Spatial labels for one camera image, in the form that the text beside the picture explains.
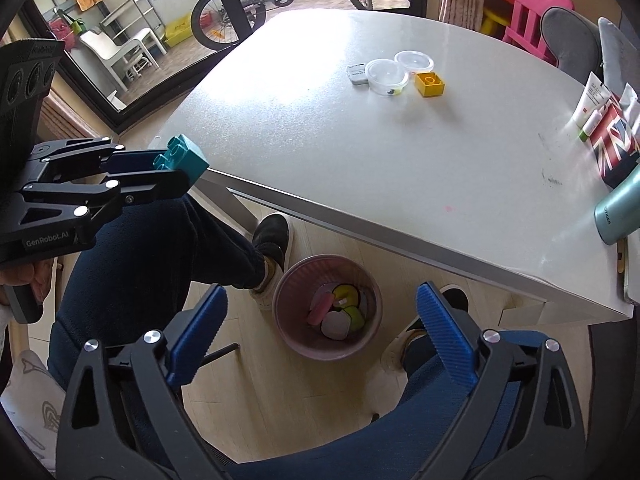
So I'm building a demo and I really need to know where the yellow toy brick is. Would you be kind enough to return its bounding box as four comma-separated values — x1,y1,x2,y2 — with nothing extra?
414,72,446,98

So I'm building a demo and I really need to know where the person's leg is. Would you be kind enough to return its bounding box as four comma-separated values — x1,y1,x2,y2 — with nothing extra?
47,192,273,391
400,332,481,411

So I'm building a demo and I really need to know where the white cream tube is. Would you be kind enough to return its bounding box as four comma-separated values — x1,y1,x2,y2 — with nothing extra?
572,72,612,130

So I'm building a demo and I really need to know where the purple plastic bin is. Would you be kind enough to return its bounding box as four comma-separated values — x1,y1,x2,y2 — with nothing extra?
272,255,383,361

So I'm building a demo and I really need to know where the white printed cloth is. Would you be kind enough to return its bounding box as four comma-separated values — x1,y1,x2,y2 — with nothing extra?
0,350,66,461

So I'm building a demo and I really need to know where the yellow crate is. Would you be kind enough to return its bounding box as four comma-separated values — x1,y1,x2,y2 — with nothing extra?
164,16,193,47

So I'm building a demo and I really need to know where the grey-blue pillow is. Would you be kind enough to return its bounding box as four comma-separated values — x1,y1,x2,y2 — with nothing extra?
597,16,640,106

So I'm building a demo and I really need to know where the small lip balm tube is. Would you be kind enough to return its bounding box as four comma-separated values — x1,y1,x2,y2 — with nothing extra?
579,104,613,141

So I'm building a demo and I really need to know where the clear plastic lid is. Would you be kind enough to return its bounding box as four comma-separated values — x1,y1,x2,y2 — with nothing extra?
395,50,435,74

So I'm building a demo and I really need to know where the yellow round case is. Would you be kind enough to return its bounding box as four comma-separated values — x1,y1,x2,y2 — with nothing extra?
332,285,360,308

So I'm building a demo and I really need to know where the clear plastic container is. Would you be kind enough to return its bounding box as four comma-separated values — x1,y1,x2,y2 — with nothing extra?
365,59,410,97

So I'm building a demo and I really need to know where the teal toy brick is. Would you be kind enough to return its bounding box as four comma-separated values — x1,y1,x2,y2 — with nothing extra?
154,134,210,182

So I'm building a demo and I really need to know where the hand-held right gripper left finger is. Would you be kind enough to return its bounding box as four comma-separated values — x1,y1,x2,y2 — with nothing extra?
56,282,228,480

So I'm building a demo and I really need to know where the person's right leg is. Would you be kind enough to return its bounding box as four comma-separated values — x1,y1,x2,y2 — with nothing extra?
400,332,481,411

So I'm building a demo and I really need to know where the person's left hand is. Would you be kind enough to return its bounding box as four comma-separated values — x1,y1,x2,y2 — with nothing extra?
0,259,54,306

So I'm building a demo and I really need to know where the pink pouch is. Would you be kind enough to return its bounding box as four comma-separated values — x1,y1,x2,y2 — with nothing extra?
309,294,335,325

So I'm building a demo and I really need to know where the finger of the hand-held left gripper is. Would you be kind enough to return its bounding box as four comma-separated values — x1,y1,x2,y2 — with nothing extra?
27,137,167,181
17,169,191,226

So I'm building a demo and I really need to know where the person's right shoe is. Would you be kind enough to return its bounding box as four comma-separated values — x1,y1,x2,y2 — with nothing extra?
382,284,471,373

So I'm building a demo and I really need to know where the white plastic chair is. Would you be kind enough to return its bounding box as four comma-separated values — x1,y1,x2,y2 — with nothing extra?
80,25,168,88

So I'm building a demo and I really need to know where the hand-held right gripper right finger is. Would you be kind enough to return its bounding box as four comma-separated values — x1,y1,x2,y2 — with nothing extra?
416,281,586,480

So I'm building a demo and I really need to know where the yellow stool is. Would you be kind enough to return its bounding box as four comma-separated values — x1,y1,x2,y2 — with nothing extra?
480,7,511,38

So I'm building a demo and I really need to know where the person's shoe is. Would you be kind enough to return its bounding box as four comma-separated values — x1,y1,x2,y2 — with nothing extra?
382,284,471,373
247,212,296,311

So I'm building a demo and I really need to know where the flag print tissue box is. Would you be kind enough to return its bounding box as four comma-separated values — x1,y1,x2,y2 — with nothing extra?
590,82,640,191

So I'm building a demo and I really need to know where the person's left leg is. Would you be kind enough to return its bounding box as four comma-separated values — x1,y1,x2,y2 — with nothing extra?
47,192,273,391

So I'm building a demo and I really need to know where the person's left shoe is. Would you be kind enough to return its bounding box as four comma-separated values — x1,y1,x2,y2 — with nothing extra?
247,212,296,311

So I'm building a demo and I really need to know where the teal thermos bottle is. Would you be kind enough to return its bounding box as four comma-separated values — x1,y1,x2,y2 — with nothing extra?
594,165,640,246

